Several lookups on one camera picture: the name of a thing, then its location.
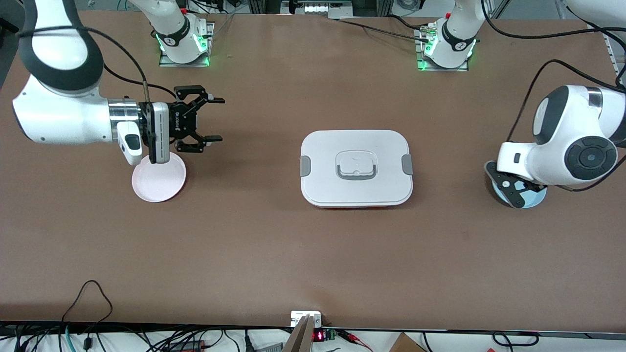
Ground light blue round plate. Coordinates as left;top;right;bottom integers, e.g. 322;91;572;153
489;185;547;209

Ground black cable across table edge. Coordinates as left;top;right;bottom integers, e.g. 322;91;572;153
336;18;432;44

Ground brown cardboard piece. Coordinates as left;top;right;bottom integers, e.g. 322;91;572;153
388;332;427;352

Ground red clip leads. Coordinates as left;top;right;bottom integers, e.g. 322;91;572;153
336;330;373;352

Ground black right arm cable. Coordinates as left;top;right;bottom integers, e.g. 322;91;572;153
17;26;178;104

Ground white lunch box grey latches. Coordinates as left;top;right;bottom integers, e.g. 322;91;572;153
299;130;414;209

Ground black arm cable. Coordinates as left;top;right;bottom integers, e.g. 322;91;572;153
481;0;626;192
17;26;178;104

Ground grey flat bar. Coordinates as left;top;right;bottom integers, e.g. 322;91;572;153
282;315;316;352

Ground black coiled thin cable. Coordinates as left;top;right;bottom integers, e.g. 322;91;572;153
491;331;539;348

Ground pink round plate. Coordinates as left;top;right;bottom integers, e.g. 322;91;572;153
132;152;187;203

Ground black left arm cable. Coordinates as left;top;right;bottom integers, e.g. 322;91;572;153
481;0;626;192

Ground black looped cable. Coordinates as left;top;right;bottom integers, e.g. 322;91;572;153
61;280;114;338

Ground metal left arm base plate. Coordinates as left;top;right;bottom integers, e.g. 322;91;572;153
415;24;470;72

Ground aluminium frame rail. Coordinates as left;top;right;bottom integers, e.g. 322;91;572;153
604;30;626;75

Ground white metal bracket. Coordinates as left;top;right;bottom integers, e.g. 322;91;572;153
290;310;323;328

